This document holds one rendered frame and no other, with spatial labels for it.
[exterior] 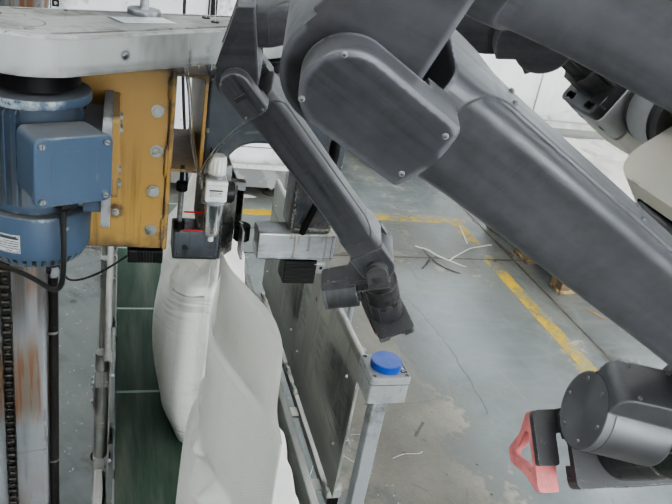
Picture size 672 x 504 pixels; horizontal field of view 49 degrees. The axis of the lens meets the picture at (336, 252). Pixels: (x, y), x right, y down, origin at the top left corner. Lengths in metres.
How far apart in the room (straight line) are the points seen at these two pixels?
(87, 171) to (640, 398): 0.72
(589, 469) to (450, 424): 2.10
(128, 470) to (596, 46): 1.60
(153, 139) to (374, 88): 0.96
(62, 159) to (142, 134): 0.29
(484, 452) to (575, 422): 2.11
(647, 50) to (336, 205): 0.79
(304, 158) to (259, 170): 3.23
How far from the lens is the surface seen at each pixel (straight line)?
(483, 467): 2.62
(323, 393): 1.91
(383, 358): 1.42
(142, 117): 1.24
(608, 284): 0.44
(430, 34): 0.31
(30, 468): 1.68
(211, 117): 1.24
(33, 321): 1.47
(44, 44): 0.99
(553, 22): 0.33
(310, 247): 1.36
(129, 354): 2.18
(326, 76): 0.30
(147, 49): 1.08
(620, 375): 0.55
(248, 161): 4.21
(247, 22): 0.94
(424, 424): 2.71
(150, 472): 1.81
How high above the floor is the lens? 1.62
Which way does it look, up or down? 25 degrees down
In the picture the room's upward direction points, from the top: 10 degrees clockwise
